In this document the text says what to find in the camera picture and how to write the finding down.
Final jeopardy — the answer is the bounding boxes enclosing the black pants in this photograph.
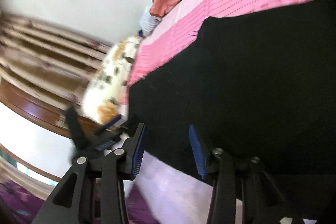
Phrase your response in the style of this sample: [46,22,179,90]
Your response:
[129,0,335,203]

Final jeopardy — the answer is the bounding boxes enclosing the floral white pillow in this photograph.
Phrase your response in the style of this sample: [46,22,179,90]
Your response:
[81,35,143,124]

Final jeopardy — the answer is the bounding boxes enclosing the purple floral cloth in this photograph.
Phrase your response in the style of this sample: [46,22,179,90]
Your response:
[1,180,158,223]

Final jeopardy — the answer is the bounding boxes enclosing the beige floral curtain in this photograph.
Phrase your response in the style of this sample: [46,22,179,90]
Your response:
[1,13,110,109]

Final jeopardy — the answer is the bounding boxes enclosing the pink checked bed sheet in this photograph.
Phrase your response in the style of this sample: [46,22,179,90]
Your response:
[123,0,332,224]

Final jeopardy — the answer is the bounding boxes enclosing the brown wooden window frame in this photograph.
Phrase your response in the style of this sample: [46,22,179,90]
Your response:
[0,78,100,183]

